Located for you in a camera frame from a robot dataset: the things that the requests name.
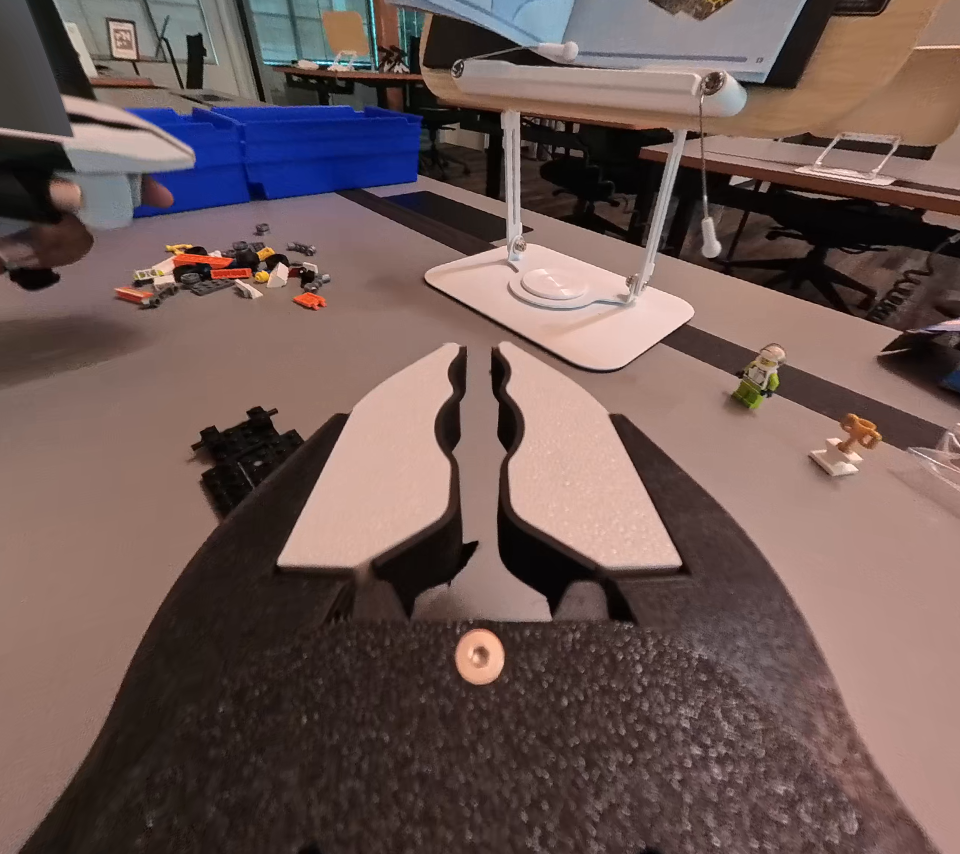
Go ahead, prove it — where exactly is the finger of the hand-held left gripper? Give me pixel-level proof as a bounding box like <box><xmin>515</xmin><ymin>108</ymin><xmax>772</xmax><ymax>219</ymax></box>
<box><xmin>53</xmin><ymin>98</ymin><xmax>198</xmax><ymax>183</ymax></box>

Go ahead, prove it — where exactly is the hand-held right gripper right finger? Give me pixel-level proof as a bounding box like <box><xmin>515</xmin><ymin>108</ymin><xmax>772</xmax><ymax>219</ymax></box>
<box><xmin>492</xmin><ymin>341</ymin><xmax>685</xmax><ymax>581</ymax></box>

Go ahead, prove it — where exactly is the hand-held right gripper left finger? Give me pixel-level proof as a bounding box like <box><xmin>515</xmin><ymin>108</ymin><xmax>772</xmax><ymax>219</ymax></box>
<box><xmin>278</xmin><ymin>341</ymin><xmax>469</xmax><ymax>581</ymax></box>

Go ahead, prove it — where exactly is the black lego chassis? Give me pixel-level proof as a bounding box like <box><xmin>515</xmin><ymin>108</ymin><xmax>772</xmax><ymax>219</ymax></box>
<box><xmin>191</xmin><ymin>404</ymin><xmax>310</xmax><ymax>519</ymax></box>

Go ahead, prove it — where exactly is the lime green lego minifigure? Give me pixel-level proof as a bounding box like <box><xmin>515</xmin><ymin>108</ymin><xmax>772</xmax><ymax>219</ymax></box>
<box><xmin>731</xmin><ymin>341</ymin><xmax>790</xmax><ymax>414</ymax></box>

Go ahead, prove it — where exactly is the small gold lego piece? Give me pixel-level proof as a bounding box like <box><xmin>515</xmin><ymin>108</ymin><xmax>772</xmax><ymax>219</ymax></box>
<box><xmin>833</xmin><ymin>412</ymin><xmax>888</xmax><ymax>462</ymax></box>

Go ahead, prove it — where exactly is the pile of lego pieces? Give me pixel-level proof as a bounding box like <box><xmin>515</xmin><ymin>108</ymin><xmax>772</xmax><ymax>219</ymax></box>
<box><xmin>113</xmin><ymin>221</ymin><xmax>334</xmax><ymax>314</ymax></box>

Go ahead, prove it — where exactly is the blue lego box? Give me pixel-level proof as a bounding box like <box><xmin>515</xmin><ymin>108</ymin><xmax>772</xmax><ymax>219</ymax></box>
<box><xmin>882</xmin><ymin>319</ymin><xmax>960</xmax><ymax>398</ymax></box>

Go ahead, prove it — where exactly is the white book stand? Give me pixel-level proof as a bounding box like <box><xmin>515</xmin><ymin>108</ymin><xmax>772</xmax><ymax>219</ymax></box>
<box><xmin>792</xmin><ymin>130</ymin><xmax>904</xmax><ymax>185</ymax></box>
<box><xmin>420</xmin><ymin>0</ymin><xmax>960</xmax><ymax>374</ymax></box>

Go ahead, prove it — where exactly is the black office chair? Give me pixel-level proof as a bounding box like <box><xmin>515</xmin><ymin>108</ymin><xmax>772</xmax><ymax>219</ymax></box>
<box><xmin>750</xmin><ymin>187</ymin><xmax>901</xmax><ymax>312</ymax></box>
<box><xmin>537</xmin><ymin>119</ymin><xmax>669</xmax><ymax>237</ymax></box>

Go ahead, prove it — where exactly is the clear plastic bag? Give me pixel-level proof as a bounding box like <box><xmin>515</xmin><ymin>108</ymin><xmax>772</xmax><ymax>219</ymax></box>
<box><xmin>905</xmin><ymin>422</ymin><xmax>960</xmax><ymax>513</ymax></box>

